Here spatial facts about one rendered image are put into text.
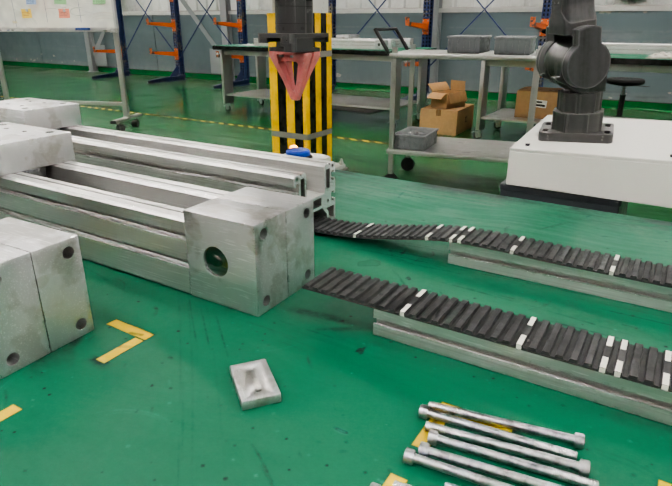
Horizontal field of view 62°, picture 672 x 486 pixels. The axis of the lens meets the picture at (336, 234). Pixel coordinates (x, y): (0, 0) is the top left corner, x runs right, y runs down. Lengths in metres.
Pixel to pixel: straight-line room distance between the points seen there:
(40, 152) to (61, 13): 5.63
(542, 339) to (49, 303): 0.41
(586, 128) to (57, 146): 0.83
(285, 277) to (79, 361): 0.20
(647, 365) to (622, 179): 0.56
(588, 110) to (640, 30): 7.06
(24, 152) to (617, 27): 7.69
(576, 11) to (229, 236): 0.70
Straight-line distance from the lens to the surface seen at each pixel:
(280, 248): 0.56
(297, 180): 0.72
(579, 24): 1.03
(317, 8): 3.99
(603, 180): 1.00
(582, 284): 0.65
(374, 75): 9.22
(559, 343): 0.48
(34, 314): 0.53
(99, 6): 6.22
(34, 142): 0.85
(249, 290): 0.55
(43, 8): 6.58
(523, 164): 1.02
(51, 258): 0.53
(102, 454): 0.43
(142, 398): 0.47
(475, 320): 0.49
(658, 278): 0.63
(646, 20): 8.11
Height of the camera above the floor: 1.05
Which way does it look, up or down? 21 degrees down
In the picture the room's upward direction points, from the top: straight up
